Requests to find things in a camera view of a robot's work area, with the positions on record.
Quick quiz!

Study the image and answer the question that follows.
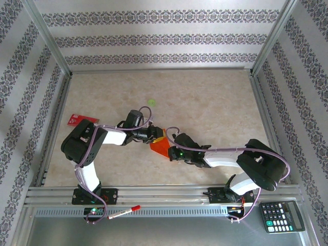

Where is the aluminium mounting rail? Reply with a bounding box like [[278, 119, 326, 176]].
[[24, 183, 303, 207]]

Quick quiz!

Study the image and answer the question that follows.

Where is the red card box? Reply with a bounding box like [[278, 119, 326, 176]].
[[67, 113, 100, 128]]

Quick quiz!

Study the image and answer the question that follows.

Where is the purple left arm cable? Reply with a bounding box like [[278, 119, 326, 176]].
[[74, 106, 154, 225]]

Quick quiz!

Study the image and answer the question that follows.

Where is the steel shelf sheet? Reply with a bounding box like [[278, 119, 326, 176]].
[[24, 216, 312, 246]]

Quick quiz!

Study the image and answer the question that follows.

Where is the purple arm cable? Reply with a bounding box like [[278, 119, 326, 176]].
[[166, 127, 290, 223], [74, 106, 154, 225]]

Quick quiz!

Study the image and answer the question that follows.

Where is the aluminium back rail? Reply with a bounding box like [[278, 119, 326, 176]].
[[69, 66, 254, 75]]

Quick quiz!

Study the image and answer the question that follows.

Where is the aluminium frame post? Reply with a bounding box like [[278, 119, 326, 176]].
[[22, 0, 73, 77], [251, 0, 301, 77]]

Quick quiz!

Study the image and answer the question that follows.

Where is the black desk calculator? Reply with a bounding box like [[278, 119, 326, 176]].
[[259, 200, 306, 234]]

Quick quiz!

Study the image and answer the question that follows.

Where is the grey slotted cable duct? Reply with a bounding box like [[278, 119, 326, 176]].
[[33, 206, 247, 218]]

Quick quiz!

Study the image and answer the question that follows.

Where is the aluminium side rail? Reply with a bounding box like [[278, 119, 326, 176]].
[[250, 74, 293, 185], [34, 74, 74, 187]]

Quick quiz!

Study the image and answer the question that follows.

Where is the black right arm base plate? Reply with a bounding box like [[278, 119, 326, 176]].
[[208, 187, 256, 205]]

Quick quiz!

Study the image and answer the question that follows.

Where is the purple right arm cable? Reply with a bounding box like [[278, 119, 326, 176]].
[[166, 127, 290, 223]]

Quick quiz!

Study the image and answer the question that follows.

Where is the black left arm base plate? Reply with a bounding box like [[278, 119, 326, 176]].
[[71, 188, 118, 206]]

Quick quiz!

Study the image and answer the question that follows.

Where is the white marker with red cap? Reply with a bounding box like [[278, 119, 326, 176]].
[[107, 204, 141, 220]]

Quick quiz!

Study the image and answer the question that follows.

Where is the left controller board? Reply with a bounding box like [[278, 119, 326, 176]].
[[84, 207, 105, 216]]

